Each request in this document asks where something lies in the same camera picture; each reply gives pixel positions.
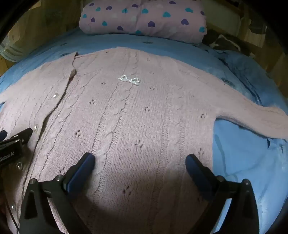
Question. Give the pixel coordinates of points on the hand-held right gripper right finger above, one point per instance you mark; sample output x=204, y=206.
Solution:
x=198, y=176

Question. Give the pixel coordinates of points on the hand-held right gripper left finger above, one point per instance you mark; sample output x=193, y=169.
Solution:
x=82, y=172

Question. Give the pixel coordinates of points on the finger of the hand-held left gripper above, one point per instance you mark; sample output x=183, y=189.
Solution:
x=24, y=134
x=2, y=135

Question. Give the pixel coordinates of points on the pink knitted cardigan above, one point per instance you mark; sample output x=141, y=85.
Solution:
x=135, y=112

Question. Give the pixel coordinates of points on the blue dandelion-print bed sheet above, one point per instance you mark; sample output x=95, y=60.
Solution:
x=243, y=148

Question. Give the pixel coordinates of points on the pale gauzy cloth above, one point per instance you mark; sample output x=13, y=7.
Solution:
x=11, y=50

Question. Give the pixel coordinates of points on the dark cloth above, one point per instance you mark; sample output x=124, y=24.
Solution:
x=227, y=41

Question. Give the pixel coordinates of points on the pink heart-print pillow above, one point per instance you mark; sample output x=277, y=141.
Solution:
x=144, y=20

